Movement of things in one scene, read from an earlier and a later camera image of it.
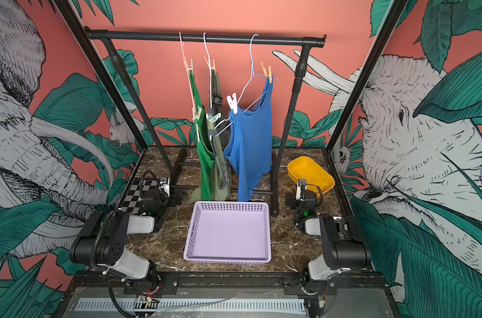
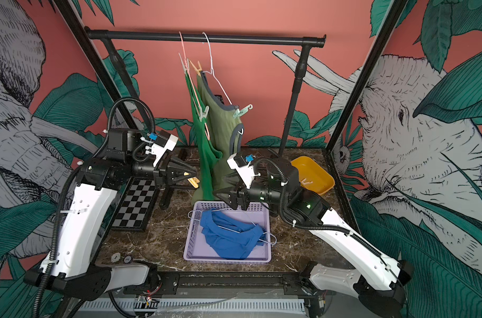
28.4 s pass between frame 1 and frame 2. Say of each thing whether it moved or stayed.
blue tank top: moved
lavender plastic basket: stayed
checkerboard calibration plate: stayed
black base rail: stayed
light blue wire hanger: moved
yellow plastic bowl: stayed
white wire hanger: moved
